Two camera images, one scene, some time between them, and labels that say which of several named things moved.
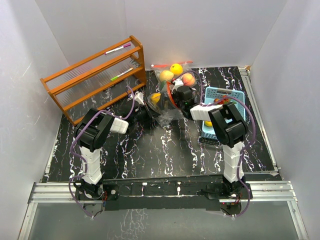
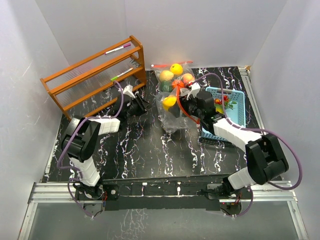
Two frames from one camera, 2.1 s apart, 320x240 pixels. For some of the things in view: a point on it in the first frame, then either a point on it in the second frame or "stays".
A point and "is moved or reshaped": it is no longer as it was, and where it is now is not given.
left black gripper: [151, 115] → [142, 105]
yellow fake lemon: [176, 69] stays
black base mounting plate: [190, 193] stays
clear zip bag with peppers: [162, 107] is moved or reshaped
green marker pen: [114, 77] stays
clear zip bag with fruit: [179, 72] stays
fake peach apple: [166, 75] stays
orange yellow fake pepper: [155, 97] → [168, 101]
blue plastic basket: [217, 96] stays
